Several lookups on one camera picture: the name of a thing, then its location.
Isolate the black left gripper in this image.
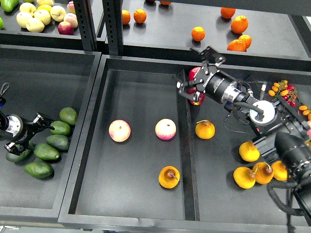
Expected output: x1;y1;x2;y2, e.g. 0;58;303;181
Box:
4;113;55;156

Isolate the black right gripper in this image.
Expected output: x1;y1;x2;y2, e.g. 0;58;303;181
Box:
176;46;240;103

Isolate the green avocado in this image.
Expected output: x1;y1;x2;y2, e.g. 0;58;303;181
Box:
24;161;53;179
6;144;35;163
46;134;70;151
34;143;60;160
50;121;71;136
59;107;78;126

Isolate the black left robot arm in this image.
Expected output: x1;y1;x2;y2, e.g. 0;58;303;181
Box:
0;113;54;156

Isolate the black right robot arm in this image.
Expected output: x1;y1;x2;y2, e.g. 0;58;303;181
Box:
173;48;311;233

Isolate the green avocado bottom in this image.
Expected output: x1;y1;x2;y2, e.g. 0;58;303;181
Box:
24;161;53;179

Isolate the green avocado top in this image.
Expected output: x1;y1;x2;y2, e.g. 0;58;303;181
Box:
59;107;78;126

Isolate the bright red apple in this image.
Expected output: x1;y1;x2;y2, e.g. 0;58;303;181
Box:
189;67;201;81

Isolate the dark red apple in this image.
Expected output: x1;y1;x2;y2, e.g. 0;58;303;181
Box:
187;87;205;106

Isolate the orange centre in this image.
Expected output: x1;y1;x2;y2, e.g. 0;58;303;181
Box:
191;26;206;42

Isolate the orange lowest right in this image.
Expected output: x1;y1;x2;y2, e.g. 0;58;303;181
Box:
227;39;247;52

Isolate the black left tray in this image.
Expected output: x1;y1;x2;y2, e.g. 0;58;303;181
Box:
0;45;100;225

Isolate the orange lower right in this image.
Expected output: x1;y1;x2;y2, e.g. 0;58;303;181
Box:
239;34;252;48

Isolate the large orange right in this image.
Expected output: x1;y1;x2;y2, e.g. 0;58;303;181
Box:
231;16;249;34

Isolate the pink apple right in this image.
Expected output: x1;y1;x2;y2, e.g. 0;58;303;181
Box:
155;118;176;140

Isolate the pink apple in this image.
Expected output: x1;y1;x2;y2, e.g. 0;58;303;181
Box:
155;118;176;140
108;119;131;142

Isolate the orange top right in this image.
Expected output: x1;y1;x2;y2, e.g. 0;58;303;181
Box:
220;7;236;19

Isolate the orange far left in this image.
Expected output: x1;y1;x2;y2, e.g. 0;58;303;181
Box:
121;10;131;25

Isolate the pink apple left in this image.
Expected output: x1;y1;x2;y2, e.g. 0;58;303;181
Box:
108;119;131;142

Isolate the cherry tomato bunch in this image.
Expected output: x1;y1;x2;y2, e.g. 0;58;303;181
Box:
268;80;297;107

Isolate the yellow apple lower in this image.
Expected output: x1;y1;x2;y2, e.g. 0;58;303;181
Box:
26;18;45;33

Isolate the red apple on shelf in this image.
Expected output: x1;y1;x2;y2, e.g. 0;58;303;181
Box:
58;21;74;35

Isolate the orange cherry tomatoes small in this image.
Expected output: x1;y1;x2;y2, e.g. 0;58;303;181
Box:
298;105;311;121

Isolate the yellow apple left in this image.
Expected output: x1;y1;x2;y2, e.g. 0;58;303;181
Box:
16;12;33;29

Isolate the yellow apple middle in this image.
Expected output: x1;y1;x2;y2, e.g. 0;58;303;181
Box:
34;9;51;26

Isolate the pink peach right edge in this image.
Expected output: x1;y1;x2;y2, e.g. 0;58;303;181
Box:
307;129;311;139

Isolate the black shelf post right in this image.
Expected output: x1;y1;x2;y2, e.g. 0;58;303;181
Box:
102;0;123;56

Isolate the black shelf post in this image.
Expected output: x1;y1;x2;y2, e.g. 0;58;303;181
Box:
102;0;123;56
73;0;97;51

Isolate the black shelf post left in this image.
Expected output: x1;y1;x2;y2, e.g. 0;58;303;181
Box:
73;0;97;51

